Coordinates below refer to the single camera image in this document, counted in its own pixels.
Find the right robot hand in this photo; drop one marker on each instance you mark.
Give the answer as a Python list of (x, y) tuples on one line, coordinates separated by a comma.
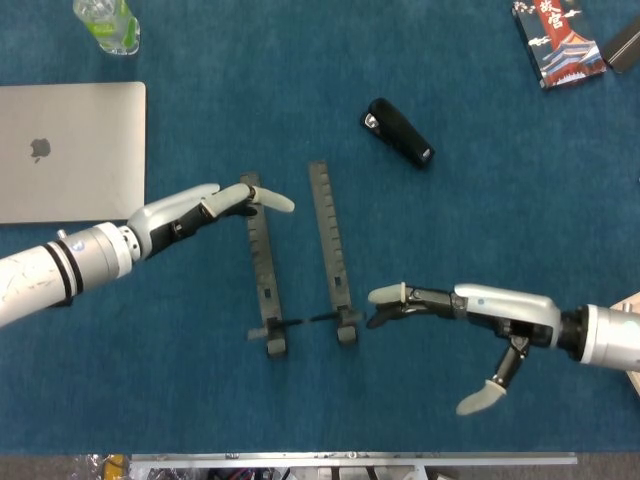
[(515, 310)]

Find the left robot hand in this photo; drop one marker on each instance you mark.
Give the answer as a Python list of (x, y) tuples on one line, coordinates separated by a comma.
[(170, 215)]

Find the black folding laptop stand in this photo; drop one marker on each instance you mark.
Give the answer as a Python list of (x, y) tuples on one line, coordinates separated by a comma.
[(327, 235)]

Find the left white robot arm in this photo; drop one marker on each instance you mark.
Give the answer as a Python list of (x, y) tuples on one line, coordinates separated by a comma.
[(50, 270)]

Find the silver laptop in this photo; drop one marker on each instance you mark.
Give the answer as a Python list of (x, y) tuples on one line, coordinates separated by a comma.
[(85, 165)]

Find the beige food container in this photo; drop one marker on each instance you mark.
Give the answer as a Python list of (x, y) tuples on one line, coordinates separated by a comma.
[(632, 302)]

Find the blue table cloth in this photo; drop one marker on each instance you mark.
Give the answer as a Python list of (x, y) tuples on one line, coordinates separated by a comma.
[(150, 390)]

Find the clear bottle with green label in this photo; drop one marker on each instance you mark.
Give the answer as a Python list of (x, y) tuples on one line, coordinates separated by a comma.
[(107, 25)]

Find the black stapler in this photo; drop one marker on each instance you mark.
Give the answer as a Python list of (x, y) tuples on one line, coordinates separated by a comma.
[(400, 132)]

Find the crumpled clear plastic bag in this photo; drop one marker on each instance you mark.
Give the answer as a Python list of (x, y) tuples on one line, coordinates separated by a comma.
[(95, 467)]

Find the dark printed palace box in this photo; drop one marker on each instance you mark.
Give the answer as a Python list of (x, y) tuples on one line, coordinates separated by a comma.
[(560, 45)]

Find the dark flat folder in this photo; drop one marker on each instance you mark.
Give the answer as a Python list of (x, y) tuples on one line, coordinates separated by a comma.
[(625, 47)]

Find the aluminium frame rail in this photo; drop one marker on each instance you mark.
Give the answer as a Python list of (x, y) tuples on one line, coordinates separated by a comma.
[(350, 459)]

